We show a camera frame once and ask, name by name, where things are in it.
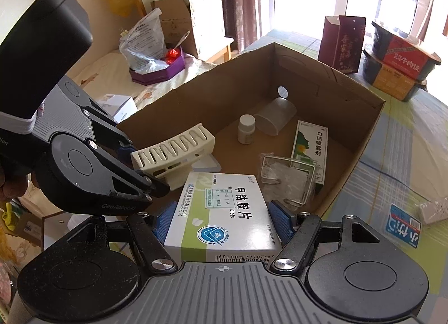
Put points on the small white box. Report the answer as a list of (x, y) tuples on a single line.
[(120, 107)]

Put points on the brown cardboard box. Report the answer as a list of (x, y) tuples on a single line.
[(270, 100)]

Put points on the blue white tissue pack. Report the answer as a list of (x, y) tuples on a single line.
[(403, 226)]

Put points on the wire rack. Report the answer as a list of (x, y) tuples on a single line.
[(288, 181)]

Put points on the red black food bowl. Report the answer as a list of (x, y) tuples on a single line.
[(403, 52)]

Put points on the clear plastic bag of goods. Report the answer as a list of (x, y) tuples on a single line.
[(144, 43)]

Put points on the translucent plastic cup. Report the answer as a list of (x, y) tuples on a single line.
[(272, 118)]

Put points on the small white pill bottle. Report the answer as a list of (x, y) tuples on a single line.
[(246, 128)]

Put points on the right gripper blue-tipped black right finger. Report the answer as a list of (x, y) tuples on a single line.
[(344, 272)]

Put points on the person's left hand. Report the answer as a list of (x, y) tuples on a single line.
[(15, 186)]

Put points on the white slotted plastic holder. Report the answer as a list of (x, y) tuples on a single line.
[(171, 161)]

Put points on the green white spray box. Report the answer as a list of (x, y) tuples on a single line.
[(310, 145)]

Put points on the purple gift tray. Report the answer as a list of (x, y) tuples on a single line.
[(161, 70)]

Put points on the dark red gift bag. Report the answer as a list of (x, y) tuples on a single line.
[(342, 42)]

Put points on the white carton stack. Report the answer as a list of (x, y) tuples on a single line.
[(202, 20)]

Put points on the orange black food bowl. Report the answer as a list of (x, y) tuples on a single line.
[(389, 80)]

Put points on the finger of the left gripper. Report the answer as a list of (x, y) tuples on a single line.
[(85, 179), (106, 130)]

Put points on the white green medicine box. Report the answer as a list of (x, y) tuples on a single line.
[(221, 218)]

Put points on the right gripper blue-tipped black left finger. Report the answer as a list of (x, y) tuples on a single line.
[(98, 271)]

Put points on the remote control in plastic bag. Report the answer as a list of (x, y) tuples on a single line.
[(434, 211)]

